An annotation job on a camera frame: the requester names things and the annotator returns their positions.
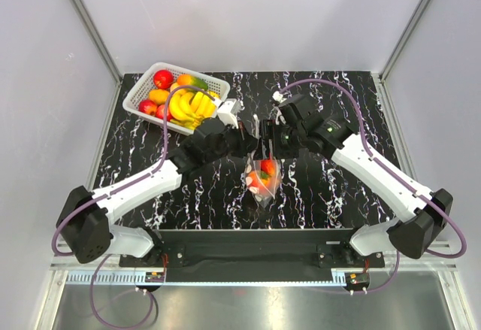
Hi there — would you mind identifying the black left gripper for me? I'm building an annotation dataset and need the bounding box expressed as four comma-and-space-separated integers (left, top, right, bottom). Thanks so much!
205, 120, 257, 165

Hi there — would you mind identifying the connector board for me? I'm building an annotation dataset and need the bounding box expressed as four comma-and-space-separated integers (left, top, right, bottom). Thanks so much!
145, 269, 166, 283
347, 271, 370, 285

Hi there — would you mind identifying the small red apple middle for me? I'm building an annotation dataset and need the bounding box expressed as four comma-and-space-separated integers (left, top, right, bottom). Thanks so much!
156, 104, 173, 122

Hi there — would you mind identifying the aluminium frame post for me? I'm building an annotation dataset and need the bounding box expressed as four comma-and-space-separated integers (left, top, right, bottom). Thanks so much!
70, 0, 123, 83
379, 0, 432, 82

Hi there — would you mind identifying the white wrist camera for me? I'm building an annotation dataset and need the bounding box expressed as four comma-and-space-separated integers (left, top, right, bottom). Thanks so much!
217, 98, 241, 129
271, 91, 286, 125

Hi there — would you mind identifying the right aluminium frame post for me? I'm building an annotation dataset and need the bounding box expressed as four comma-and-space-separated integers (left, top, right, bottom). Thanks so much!
379, 0, 432, 82

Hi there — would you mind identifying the small red apple front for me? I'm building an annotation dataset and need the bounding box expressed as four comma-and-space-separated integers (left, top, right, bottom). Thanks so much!
138, 99, 158, 117

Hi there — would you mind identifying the small red apple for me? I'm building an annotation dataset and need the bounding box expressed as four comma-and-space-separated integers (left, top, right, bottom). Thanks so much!
156, 104, 173, 122
138, 99, 158, 117

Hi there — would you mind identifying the yellow banana bunch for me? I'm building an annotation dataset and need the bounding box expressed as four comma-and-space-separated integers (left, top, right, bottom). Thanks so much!
168, 89, 216, 130

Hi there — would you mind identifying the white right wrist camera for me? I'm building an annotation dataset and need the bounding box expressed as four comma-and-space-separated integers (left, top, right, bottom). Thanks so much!
271, 91, 286, 125

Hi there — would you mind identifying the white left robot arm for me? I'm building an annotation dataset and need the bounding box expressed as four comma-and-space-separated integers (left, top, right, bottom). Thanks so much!
55, 118, 258, 267

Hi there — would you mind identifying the white plastic fruit basket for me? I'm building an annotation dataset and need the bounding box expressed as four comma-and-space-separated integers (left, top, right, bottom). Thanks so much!
123, 62, 231, 126

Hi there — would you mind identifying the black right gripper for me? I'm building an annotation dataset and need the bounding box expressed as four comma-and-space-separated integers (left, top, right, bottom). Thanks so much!
253, 120, 305, 162

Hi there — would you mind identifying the left aluminium frame post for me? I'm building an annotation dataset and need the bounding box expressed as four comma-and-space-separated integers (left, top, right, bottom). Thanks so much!
70, 0, 123, 83

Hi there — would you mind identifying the clear dotted zip top bag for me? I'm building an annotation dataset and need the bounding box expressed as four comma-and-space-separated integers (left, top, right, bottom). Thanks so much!
243, 114, 283, 209

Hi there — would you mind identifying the red apple back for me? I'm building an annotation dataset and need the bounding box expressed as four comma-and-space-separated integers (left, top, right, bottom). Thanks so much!
153, 69, 175, 89

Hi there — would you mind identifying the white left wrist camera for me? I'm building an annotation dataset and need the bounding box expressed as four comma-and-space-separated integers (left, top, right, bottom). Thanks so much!
217, 98, 241, 129

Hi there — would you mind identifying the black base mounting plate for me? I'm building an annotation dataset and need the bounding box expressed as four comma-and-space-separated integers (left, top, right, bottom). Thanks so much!
119, 229, 383, 268

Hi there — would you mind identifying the left connector board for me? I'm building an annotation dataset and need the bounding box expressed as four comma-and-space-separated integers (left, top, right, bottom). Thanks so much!
145, 269, 166, 283

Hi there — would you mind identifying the green orange mango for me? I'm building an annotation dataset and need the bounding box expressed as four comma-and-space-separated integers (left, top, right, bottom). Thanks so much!
177, 74, 208, 90

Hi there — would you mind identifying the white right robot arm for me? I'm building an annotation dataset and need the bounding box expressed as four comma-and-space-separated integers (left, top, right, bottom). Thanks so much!
261, 92, 453, 267

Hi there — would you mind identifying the right connector board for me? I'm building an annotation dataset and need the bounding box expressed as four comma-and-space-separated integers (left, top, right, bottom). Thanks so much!
347, 271, 370, 285

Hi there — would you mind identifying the aluminium front rail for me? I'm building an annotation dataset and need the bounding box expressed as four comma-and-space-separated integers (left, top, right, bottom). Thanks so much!
52, 253, 457, 288

